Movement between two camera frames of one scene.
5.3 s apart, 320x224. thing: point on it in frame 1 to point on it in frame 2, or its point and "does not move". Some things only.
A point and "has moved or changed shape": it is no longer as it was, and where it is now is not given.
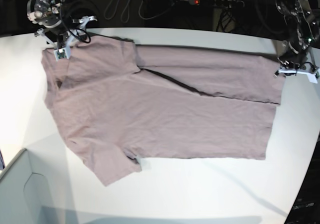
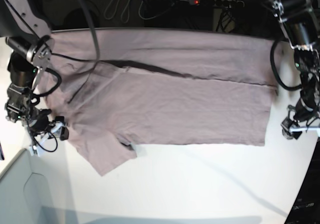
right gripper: (289, 68) to (292, 128)
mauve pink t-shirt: (118, 103) has moved or changed shape
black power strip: (214, 2) does not move
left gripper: (63, 40) to (38, 124)
